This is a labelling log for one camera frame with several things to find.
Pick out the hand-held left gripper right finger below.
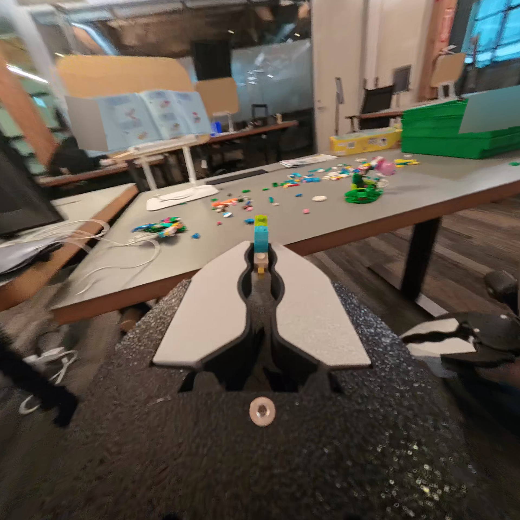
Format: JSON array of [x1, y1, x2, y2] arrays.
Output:
[[267, 242, 372, 372]]

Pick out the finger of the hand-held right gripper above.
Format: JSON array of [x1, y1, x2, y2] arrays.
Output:
[[406, 337, 477, 358], [400, 318, 475, 343]]

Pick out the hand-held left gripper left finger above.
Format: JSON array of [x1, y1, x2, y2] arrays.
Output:
[[152, 240, 254, 371]]

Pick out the turquoise lego brick column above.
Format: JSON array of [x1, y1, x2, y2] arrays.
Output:
[[253, 214, 269, 281]]

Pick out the heap of mixed lego parts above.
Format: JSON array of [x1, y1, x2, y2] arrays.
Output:
[[131, 216, 187, 238]]

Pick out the green lego plant model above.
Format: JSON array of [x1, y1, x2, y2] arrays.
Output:
[[344, 156, 397, 204]]

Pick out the pile of colourful lego pieces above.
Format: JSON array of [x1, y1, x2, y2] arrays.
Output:
[[272, 162, 354, 189]]

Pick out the flat lego instruction booklets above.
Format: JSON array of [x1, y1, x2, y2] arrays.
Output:
[[279, 154, 339, 168]]

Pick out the yellow lego box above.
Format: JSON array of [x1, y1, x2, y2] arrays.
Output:
[[329, 127, 403, 156]]

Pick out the open lego instruction booklet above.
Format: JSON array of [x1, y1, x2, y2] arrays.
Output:
[[97, 90, 212, 143]]

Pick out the black desk mat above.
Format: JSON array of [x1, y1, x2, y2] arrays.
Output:
[[205, 168, 269, 185]]

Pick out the stack of green bins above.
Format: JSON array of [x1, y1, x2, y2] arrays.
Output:
[[400, 99, 520, 160]]

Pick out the dark cloth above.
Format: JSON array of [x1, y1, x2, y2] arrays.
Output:
[[48, 136, 110, 176]]

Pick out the small cardboard panel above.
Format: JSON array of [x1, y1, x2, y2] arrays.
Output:
[[196, 77, 240, 132]]

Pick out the black computer monitor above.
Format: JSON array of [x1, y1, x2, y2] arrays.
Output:
[[0, 134, 66, 238]]

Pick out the black office chair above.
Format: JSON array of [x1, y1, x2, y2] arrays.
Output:
[[347, 83, 397, 132]]

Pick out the large cardboard panel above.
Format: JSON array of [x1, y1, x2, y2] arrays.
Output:
[[57, 55, 196, 98]]

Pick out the white door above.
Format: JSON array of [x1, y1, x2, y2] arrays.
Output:
[[312, 0, 368, 153]]

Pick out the cardboard sign on white stand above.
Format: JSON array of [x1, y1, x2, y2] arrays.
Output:
[[431, 53, 466, 98]]

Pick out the white cable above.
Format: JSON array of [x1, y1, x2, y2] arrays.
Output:
[[0, 219, 161, 295]]

